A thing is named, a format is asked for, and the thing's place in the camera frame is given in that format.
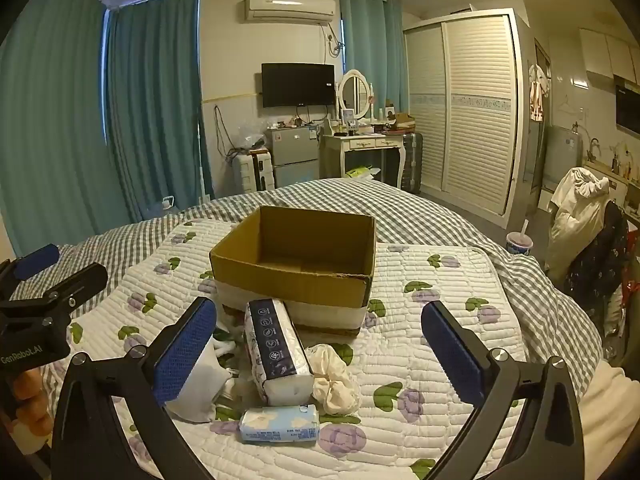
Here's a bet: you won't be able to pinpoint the dark floral garment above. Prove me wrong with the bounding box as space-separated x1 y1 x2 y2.
564 200 631 322

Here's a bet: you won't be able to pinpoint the white fleece cloth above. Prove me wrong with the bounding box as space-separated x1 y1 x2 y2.
575 359 640 463

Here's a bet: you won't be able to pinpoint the white louvred wardrobe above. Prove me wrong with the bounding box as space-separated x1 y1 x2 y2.
402 8 527 229

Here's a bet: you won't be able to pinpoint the small blue tissue pack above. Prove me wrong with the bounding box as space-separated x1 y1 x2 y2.
238 404 320 445

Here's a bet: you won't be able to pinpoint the white dressing table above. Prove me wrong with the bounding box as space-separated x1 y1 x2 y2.
320 131 407 182

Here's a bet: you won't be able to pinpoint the narrow teal curtain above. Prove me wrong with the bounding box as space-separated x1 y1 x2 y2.
338 0 405 117

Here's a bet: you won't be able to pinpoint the oval white vanity mirror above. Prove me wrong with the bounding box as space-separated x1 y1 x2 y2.
337 68 375 122

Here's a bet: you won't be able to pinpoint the wide teal curtain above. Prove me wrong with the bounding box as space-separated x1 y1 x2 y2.
0 0 132 258

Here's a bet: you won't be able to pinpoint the clear plastic bag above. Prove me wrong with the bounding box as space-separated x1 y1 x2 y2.
237 124 269 152

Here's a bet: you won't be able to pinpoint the cardboard box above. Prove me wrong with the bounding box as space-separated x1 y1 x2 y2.
209 205 377 337

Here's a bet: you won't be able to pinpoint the white air conditioner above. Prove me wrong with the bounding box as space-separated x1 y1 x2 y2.
243 0 337 25

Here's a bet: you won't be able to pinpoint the small silver fridge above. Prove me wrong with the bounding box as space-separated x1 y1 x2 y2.
264 125 321 190

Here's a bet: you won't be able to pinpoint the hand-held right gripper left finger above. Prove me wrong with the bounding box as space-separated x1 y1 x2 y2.
51 296 218 480

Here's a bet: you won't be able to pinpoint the grey checked bed sheet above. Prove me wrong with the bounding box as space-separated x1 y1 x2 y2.
9 178 608 401

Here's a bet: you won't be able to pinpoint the drink cup with straw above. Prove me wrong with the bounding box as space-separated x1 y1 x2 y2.
505 219 535 257

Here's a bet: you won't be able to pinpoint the white floral quilted blanket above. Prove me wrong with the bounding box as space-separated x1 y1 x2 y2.
37 216 607 480

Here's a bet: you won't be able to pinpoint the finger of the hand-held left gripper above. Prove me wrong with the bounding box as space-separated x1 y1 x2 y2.
0 243 61 303
41 262 109 320

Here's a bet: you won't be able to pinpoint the white jacket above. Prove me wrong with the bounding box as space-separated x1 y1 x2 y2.
544 165 627 272

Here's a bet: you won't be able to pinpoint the large white tissue pack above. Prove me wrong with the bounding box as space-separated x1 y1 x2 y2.
243 298 315 407

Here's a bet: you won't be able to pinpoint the white ribbed suitcase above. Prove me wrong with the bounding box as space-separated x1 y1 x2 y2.
233 152 276 194

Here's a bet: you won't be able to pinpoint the hanging pale garment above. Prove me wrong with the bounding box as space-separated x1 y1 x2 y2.
528 63 551 123

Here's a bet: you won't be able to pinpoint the white wall cabinets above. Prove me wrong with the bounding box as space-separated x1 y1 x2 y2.
579 27 640 84

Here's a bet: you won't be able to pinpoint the black range hood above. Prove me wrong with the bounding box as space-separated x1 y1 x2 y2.
614 74 640 137

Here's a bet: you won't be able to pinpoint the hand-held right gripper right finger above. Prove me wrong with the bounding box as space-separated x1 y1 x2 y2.
421 301 586 480

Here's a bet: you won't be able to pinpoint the dark hard suitcase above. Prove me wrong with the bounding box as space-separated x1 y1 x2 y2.
399 132 424 195

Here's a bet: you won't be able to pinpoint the person's left hand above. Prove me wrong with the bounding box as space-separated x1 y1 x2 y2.
12 369 55 437

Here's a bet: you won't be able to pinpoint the black flat television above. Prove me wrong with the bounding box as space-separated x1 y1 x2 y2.
260 62 336 109

